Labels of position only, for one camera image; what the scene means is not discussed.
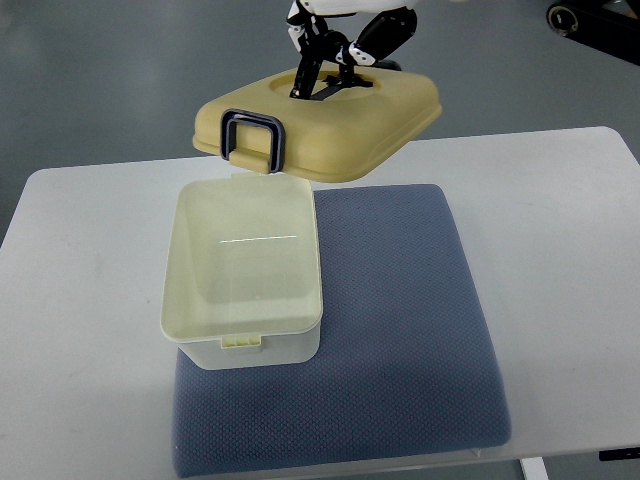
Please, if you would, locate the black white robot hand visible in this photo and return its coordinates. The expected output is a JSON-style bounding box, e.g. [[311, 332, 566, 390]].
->
[[286, 1, 418, 100]]

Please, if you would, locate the blue grey fabric mat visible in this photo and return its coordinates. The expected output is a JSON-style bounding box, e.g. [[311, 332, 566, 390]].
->
[[172, 184, 511, 478]]

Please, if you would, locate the yellow storage box lid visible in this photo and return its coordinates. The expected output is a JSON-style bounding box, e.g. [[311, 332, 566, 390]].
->
[[192, 67, 442, 183]]

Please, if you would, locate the black bracket under table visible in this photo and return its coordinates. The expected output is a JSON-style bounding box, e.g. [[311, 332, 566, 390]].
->
[[598, 447, 640, 462]]

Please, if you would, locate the white storage box base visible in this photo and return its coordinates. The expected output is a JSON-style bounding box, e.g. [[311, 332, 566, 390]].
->
[[161, 174, 323, 370]]

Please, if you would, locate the white table leg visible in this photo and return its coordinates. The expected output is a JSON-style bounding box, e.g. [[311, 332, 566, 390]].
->
[[519, 457, 549, 480]]

